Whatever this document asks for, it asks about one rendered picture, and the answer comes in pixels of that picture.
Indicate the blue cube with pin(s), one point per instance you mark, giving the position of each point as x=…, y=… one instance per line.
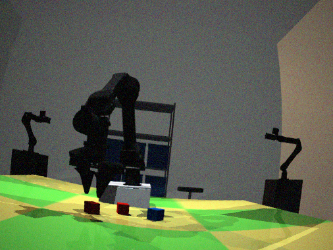
x=155, y=214

